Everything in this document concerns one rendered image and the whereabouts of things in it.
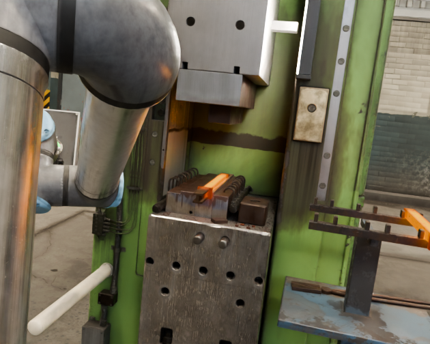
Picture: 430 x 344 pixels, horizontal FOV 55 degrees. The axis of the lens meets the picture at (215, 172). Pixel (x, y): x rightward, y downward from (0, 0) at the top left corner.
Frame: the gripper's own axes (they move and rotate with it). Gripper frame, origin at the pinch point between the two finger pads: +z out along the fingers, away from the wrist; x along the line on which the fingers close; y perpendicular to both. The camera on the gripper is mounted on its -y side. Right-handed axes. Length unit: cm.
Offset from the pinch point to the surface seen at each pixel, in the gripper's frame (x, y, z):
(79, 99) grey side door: -42, -350, 585
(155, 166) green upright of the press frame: 32.8, -10.5, 16.1
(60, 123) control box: 1.3, -16.9, 2.0
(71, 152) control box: 5.3, -7.6, 2.0
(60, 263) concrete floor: -13, -3, 210
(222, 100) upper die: 49, -21, -16
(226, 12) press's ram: 47, -43, -28
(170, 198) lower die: 36.3, 4.7, 4.7
